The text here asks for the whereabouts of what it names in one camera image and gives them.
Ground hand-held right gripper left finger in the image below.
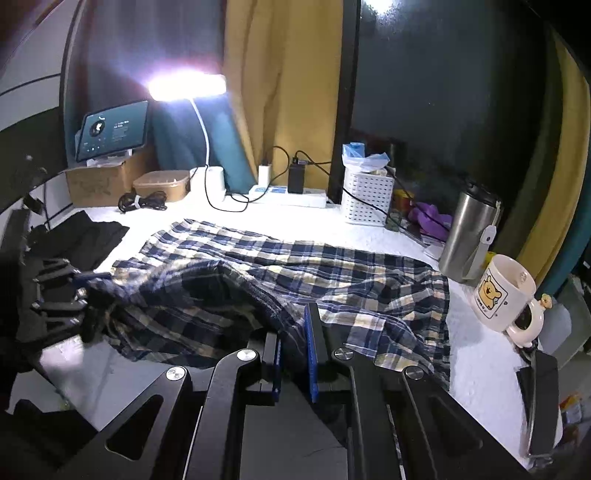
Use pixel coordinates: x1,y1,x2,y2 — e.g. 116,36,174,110
69,331,283,480

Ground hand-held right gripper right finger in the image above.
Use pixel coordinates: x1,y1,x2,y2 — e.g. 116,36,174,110
305,302,532,480

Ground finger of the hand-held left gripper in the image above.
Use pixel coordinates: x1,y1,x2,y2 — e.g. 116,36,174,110
28,258,112,296
32,288,109,342

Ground plaid pants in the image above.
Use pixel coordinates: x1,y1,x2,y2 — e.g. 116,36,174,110
85,218,452,392

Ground black cloth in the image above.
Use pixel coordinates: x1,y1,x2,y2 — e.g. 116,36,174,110
28,211,131,273

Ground cardboard box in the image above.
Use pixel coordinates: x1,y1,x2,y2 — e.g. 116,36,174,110
65,150,160,208

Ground brown plastic lidded container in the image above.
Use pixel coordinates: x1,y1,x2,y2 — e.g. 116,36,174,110
132,170,192,204

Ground white power strip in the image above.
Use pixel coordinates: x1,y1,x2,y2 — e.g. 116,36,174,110
248,185,328,209

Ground white perforated basket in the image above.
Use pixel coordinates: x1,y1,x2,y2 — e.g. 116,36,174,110
341,168,396,227

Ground teal curtain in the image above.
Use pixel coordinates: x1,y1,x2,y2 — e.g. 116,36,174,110
151,98,257,193

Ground white textured table cover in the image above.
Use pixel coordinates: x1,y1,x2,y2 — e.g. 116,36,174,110
9,203,565,459

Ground small yellow packet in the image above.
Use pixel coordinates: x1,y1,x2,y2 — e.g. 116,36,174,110
392,189,416,214

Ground black charger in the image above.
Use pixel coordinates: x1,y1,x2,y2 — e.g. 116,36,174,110
288,159,305,195

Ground purple cloth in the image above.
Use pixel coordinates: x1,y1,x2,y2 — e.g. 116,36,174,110
409,202,455,243

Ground white bear print mug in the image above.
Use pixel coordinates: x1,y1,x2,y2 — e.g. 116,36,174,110
472,254,552,349

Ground stainless steel tumbler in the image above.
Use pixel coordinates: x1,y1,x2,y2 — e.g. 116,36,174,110
438,178,503,283

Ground blue plastic bag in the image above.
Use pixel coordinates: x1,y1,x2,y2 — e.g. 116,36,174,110
342,142,391,174

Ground white desk lamp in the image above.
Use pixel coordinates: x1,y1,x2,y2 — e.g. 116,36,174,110
147,71,228,204

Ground black flat object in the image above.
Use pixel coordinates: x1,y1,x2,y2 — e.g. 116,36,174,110
515,350,560,459

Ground yellow curtain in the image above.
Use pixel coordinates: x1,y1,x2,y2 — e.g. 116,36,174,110
515,28,591,296
223,0,346,188

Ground black cable bundle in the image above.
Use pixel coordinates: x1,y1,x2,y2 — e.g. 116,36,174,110
117,191,169,214

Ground black lamp cable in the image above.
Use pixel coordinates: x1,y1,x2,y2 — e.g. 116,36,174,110
203,165,252,213

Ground black charger cable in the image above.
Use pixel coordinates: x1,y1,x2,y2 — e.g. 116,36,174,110
295,150,398,220
264,146,291,190

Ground black vertical post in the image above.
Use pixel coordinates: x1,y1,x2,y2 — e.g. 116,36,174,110
333,0,362,205

